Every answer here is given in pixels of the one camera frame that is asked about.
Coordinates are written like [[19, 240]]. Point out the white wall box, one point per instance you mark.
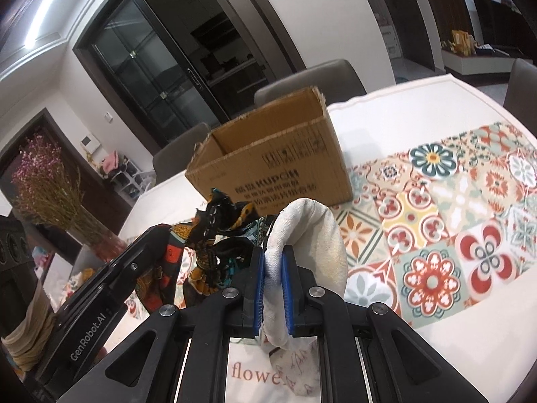
[[392, 44]]

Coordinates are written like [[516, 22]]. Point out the pink hat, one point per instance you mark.
[[110, 162]]

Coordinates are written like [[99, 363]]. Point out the white television cabinet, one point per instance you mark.
[[482, 65]]

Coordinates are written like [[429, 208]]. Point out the shoe rack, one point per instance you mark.
[[134, 180]]

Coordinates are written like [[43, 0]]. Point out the television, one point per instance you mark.
[[499, 21]]

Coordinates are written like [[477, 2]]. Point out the glass vase with dried flowers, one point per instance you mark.
[[90, 189]]

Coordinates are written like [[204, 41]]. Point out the white floral cloth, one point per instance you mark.
[[77, 283]]

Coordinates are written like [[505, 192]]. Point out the mustard yellow folded cloth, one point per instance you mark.
[[25, 336]]

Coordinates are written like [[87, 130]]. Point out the grey dining chair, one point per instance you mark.
[[310, 77], [180, 151], [522, 88]]

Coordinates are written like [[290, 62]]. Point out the dark patterned scarf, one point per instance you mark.
[[218, 226]]

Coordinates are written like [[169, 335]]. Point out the dark brown door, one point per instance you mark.
[[413, 16]]

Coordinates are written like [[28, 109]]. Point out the black speaker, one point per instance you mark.
[[12, 243]]

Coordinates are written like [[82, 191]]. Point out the dried pink flowers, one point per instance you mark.
[[42, 176]]

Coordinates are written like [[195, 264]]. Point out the yellow bag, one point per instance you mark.
[[463, 42]]

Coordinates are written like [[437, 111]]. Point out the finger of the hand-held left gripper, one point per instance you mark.
[[134, 256]]

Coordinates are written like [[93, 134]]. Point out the white tablecloth with tile pattern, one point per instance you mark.
[[419, 105]]

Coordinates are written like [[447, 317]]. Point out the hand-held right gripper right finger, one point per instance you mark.
[[287, 289]]

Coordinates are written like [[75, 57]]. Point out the sliding glass door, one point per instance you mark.
[[138, 71]]

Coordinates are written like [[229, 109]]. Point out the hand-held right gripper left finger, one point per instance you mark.
[[258, 289]]

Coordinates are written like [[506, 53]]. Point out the wall intercom panel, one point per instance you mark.
[[91, 142]]

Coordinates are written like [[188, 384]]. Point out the cardboard box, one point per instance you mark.
[[272, 155]]

